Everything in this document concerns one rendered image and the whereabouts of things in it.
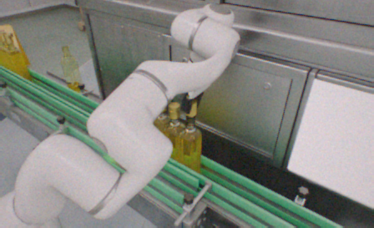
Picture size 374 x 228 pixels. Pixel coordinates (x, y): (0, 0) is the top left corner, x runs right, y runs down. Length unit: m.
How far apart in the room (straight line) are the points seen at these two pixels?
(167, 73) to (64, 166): 0.22
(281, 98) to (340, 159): 0.21
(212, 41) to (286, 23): 0.26
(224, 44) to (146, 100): 0.18
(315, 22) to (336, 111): 0.22
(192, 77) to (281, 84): 0.34
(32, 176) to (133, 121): 0.18
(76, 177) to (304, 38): 0.57
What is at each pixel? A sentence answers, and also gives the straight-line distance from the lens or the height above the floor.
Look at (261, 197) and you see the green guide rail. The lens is 0.90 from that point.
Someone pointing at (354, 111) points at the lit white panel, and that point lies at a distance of 0.75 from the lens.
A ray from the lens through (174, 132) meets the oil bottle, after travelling 0.84.
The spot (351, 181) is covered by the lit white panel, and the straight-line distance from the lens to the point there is 0.87.
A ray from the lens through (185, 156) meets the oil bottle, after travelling 0.88.
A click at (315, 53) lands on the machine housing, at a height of 1.36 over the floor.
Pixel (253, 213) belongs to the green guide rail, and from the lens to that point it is 0.84.
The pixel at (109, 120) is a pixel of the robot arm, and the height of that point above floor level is 1.37.
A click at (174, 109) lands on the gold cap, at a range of 0.81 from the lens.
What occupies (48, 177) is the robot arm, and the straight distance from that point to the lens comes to 0.49.
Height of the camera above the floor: 1.61
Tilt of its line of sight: 34 degrees down
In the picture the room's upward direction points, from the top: straight up
